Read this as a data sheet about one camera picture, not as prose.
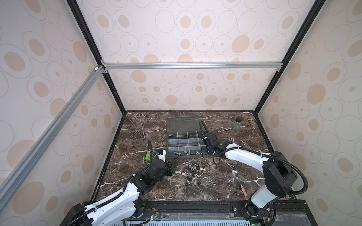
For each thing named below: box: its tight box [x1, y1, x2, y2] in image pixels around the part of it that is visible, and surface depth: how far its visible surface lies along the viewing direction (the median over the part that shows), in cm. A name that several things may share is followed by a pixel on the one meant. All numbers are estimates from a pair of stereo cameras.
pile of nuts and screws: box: [182, 161, 209, 186], surface depth 88 cm
